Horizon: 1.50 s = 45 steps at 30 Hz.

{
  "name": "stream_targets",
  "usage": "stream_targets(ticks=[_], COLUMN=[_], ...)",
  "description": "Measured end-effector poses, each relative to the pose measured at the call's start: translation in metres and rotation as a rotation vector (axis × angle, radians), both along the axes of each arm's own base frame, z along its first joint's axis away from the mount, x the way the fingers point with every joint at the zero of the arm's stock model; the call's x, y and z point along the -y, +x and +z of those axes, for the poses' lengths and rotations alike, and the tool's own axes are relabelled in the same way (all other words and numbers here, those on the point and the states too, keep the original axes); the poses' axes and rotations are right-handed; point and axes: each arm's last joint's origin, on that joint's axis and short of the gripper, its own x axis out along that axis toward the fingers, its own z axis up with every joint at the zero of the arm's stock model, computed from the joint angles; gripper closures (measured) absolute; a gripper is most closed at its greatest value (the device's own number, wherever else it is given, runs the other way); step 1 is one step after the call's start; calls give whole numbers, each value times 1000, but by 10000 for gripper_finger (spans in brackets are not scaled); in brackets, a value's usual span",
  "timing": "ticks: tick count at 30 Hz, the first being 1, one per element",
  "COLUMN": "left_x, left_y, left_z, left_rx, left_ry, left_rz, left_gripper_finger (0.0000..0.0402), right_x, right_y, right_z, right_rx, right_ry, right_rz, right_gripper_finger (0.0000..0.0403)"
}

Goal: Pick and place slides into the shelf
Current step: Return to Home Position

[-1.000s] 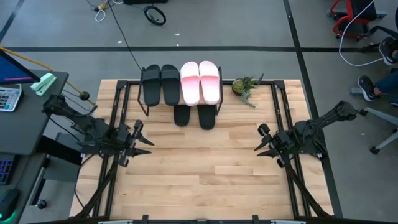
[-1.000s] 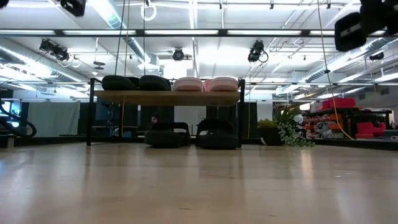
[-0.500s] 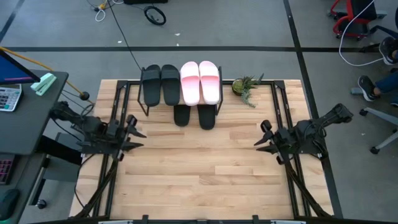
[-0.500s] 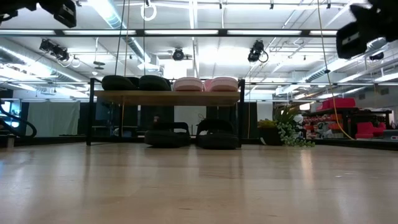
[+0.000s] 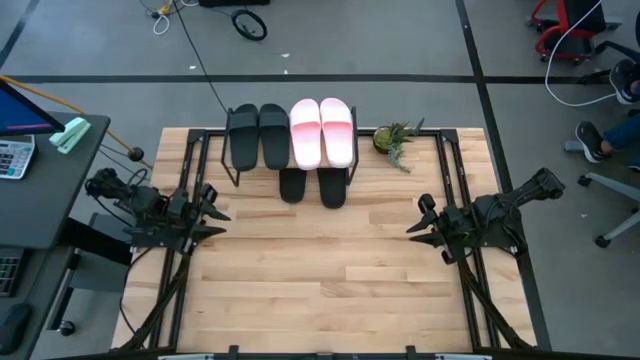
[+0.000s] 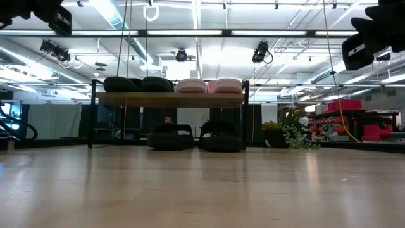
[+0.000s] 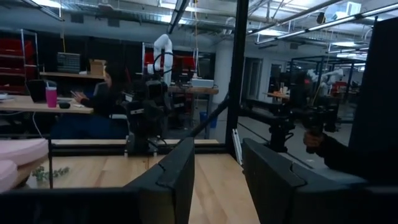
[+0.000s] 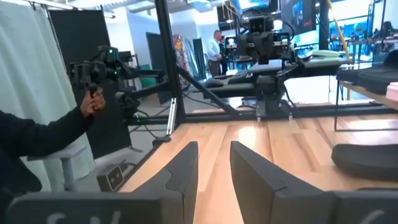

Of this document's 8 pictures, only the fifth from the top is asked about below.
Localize black computer mouse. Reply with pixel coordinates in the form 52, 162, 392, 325
0, 302, 34, 357

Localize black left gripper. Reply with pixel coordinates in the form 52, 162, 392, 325
167, 183, 233, 254

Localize black left arm cable bundle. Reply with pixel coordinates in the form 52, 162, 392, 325
119, 247, 194, 351

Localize black chair base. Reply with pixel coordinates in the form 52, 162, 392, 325
577, 39, 640, 86

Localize computer monitor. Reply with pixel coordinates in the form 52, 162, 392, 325
0, 79, 66, 138

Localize black floor cable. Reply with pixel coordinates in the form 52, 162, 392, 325
169, 0, 232, 117

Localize grey desk calculator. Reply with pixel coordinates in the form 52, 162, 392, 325
0, 134, 37, 180

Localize yellow cable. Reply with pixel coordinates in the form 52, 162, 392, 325
0, 74, 154, 170

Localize mint green stapler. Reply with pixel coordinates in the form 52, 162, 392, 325
48, 116, 93, 155

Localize black aluminium table frame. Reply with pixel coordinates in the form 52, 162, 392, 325
119, 127, 539, 360

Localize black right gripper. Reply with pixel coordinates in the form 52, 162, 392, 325
406, 193, 474, 266

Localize black desk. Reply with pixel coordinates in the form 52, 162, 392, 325
0, 112, 112, 360

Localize pink slide sandal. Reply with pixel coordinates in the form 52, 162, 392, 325
319, 97, 355, 170
289, 98, 323, 172

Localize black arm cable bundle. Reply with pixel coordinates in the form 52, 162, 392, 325
455, 252, 534, 351
119, 247, 194, 351

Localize black slide sandal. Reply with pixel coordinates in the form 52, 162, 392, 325
258, 103, 292, 172
228, 103, 261, 173
278, 167, 308, 205
316, 166, 348, 210

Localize grey office chair base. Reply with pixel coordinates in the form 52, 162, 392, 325
577, 171, 640, 249

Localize black keyboard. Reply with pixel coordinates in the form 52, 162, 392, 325
0, 242, 22, 299

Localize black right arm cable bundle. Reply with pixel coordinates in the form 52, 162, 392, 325
455, 252, 534, 351

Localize long white cable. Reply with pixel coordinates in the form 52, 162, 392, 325
543, 0, 624, 108

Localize coiled black cable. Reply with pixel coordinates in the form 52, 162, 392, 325
230, 8, 269, 42

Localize wooden shelf with black legs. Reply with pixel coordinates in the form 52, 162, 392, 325
219, 104, 360, 189

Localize person's leg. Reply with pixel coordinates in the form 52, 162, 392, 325
598, 110, 640, 152

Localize red and black chair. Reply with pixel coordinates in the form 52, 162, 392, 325
528, 0, 624, 65

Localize small potted green plant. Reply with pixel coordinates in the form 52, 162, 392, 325
372, 118, 426, 175

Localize person's black shoe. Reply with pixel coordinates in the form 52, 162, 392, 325
608, 58, 640, 106
574, 120, 613, 164

